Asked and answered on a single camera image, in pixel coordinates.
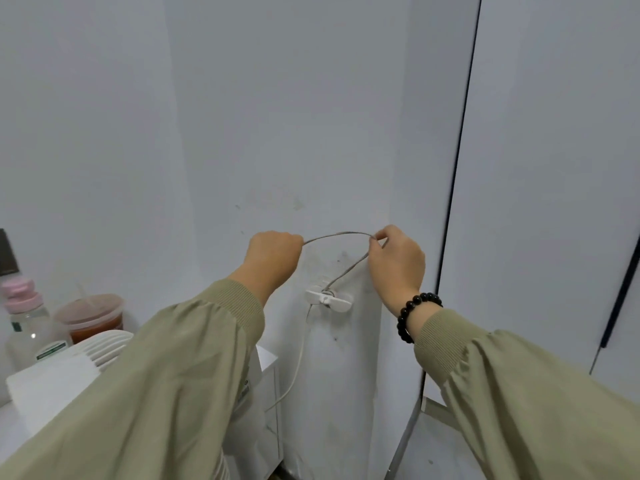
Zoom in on person's right hand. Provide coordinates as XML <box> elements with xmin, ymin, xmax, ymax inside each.
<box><xmin>368</xmin><ymin>224</ymin><xmax>427</xmax><ymax>318</ymax></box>

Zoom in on person's left hand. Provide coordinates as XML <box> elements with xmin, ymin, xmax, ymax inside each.
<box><xmin>243</xmin><ymin>231</ymin><xmax>305</xmax><ymax>295</ymax></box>

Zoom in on white power cable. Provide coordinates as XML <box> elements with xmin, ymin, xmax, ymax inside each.
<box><xmin>265</xmin><ymin>231</ymin><xmax>389</xmax><ymax>413</ymax></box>

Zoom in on white nightstand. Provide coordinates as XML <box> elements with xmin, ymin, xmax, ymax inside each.
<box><xmin>219</xmin><ymin>344</ymin><xmax>286</xmax><ymax>480</ymax></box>

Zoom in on white fan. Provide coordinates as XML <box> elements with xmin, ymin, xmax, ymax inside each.
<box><xmin>5</xmin><ymin>330</ymin><xmax>269</xmax><ymax>480</ymax></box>

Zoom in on person's right forearm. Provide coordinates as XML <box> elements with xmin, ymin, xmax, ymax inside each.
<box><xmin>413</xmin><ymin>304</ymin><xmax>640</xmax><ymax>480</ymax></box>

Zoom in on person's left forearm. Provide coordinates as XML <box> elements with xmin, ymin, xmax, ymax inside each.
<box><xmin>0</xmin><ymin>267</ymin><xmax>273</xmax><ymax>480</ymax></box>

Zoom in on white wardrobe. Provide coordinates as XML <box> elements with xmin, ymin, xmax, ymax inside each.
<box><xmin>422</xmin><ymin>0</ymin><xmax>640</xmax><ymax>411</ymax></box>

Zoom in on cup of brown drink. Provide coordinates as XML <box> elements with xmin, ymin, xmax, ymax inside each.
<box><xmin>55</xmin><ymin>284</ymin><xmax>125</xmax><ymax>345</ymax></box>

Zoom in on clear bottle with pink cap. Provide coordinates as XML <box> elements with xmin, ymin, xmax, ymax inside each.
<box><xmin>0</xmin><ymin>276</ymin><xmax>73</xmax><ymax>373</ymax></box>

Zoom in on black bead bracelet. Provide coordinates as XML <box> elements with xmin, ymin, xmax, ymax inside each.
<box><xmin>397</xmin><ymin>292</ymin><xmax>444</xmax><ymax>345</ymax></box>

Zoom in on white wall hook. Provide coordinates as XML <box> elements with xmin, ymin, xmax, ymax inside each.
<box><xmin>305</xmin><ymin>284</ymin><xmax>355</xmax><ymax>312</ymax></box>

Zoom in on dark wall socket panel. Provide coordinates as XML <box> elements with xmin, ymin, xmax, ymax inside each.
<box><xmin>0</xmin><ymin>228</ymin><xmax>20</xmax><ymax>277</ymax></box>

